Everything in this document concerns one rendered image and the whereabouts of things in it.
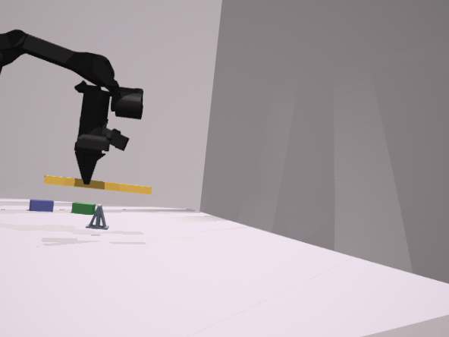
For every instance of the blue rectangular block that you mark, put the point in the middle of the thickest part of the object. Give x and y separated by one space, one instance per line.
41 205

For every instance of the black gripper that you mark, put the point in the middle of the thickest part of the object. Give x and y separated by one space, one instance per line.
90 144

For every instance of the green rectangular block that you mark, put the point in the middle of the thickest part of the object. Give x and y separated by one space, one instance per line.
83 208

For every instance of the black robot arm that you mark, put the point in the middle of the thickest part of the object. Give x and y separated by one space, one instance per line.
125 102

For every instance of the yellow bar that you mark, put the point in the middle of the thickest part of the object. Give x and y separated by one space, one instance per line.
102 185

